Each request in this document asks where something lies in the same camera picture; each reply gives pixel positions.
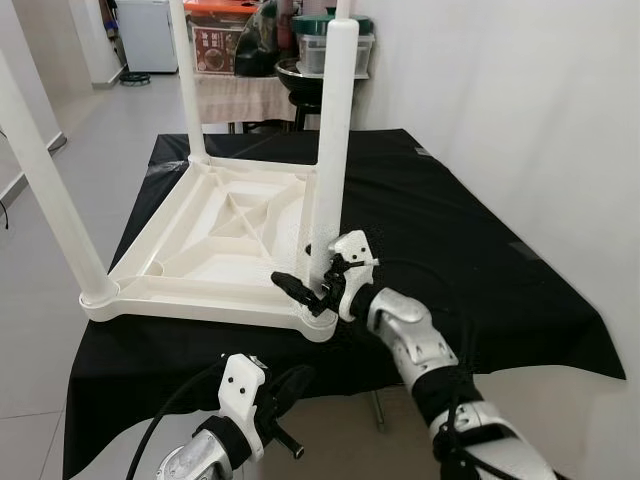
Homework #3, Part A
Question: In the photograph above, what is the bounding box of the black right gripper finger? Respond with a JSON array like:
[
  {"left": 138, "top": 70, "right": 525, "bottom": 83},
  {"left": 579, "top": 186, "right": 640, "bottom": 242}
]
[{"left": 270, "top": 272, "right": 326, "bottom": 313}]

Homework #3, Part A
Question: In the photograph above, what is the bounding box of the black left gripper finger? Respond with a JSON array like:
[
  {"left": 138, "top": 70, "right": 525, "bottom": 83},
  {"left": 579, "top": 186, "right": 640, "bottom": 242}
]
[{"left": 265, "top": 363, "right": 317, "bottom": 413}]

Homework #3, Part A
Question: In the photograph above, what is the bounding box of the white plastic children table top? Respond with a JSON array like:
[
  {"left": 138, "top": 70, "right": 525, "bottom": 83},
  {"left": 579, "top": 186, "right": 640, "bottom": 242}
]
[{"left": 80, "top": 155, "right": 341, "bottom": 343}]

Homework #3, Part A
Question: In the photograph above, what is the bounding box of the black tablecloth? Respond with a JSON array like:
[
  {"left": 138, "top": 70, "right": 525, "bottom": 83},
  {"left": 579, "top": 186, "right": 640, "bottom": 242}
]
[{"left": 62, "top": 128, "right": 626, "bottom": 479}]

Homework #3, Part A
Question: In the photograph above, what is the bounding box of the beige table cloth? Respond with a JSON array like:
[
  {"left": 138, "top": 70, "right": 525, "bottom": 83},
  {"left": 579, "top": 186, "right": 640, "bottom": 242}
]
[{"left": 195, "top": 72, "right": 296, "bottom": 126}]

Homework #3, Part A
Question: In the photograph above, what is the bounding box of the black wok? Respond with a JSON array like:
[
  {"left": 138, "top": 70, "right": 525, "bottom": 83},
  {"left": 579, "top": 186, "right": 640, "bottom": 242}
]
[{"left": 275, "top": 58, "right": 326, "bottom": 101}]

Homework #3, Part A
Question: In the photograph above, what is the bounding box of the green lid clear container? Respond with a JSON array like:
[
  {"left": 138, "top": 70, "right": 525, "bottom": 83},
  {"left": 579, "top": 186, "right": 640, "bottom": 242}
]
[{"left": 292, "top": 12, "right": 376, "bottom": 79}]

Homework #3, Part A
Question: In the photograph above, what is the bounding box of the black bag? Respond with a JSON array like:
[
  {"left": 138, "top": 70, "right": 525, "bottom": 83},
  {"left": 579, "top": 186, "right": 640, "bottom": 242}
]
[{"left": 232, "top": 0, "right": 291, "bottom": 79}]

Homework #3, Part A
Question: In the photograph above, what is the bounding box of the orange lid storage box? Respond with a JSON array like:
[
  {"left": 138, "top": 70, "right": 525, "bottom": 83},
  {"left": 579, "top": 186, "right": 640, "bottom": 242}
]
[{"left": 185, "top": 0, "right": 251, "bottom": 76}]

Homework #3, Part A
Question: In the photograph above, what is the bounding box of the white fridge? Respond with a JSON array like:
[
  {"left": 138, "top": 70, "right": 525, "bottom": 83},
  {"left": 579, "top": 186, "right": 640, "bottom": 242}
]
[{"left": 115, "top": 0, "right": 179, "bottom": 73}]

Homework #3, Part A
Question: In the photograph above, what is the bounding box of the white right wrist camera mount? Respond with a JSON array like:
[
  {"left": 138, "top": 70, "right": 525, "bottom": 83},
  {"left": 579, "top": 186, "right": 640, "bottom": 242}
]
[{"left": 328, "top": 230, "right": 381, "bottom": 323}]

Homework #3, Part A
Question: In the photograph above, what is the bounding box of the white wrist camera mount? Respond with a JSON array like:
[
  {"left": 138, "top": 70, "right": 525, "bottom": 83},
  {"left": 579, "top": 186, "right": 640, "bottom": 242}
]
[
  {"left": 328, "top": 230, "right": 381, "bottom": 323},
  {"left": 220, "top": 353, "right": 269, "bottom": 463}
]

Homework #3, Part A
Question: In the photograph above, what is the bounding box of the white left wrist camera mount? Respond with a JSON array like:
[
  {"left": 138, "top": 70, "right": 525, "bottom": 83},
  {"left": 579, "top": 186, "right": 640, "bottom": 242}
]
[{"left": 220, "top": 353, "right": 269, "bottom": 463}]

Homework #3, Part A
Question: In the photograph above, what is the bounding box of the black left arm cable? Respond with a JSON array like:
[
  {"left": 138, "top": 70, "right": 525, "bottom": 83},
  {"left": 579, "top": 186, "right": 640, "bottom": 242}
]
[{"left": 125, "top": 358, "right": 229, "bottom": 480}]

